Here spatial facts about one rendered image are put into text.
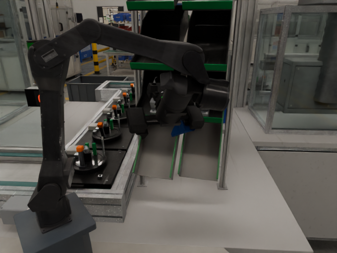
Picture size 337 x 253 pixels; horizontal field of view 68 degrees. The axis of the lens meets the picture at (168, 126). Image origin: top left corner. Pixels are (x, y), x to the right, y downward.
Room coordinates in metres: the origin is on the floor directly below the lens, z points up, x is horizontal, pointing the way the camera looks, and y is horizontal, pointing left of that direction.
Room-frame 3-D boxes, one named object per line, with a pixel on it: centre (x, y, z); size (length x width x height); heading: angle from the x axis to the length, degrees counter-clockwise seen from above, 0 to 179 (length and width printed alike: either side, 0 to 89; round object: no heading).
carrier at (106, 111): (1.34, 0.28, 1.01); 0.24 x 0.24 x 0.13; 87
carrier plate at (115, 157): (0.84, 0.31, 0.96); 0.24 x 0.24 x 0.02; 87
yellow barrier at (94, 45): (9.22, 1.95, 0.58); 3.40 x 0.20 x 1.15; 173
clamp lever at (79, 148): (0.79, 0.31, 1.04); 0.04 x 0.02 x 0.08; 177
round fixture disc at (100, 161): (0.84, 0.31, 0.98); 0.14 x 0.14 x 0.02
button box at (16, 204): (0.63, 0.41, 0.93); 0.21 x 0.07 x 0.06; 87
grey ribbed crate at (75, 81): (2.92, 0.81, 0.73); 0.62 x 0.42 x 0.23; 87
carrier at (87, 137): (1.09, 0.29, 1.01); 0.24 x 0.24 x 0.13; 87
